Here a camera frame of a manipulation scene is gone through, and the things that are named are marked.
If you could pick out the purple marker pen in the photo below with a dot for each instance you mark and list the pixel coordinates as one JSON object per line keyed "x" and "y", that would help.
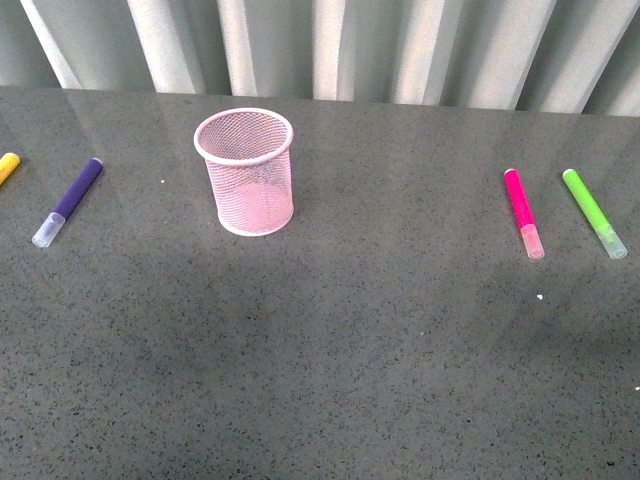
{"x": 61, "y": 213}

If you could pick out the pink mesh pen cup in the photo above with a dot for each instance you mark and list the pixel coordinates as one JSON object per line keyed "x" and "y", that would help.
{"x": 247, "y": 157}

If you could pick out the pink marker pen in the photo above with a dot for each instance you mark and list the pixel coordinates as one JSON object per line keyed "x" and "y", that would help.
{"x": 523, "y": 215}

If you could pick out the green marker pen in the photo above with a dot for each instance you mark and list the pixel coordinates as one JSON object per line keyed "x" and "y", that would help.
{"x": 598, "y": 221}

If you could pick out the grey pleated curtain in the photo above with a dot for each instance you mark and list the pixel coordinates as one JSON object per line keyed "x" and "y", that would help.
{"x": 548, "y": 56}

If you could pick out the yellow marker pen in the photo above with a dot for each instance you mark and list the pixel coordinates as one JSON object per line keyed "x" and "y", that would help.
{"x": 9, "y": 162}

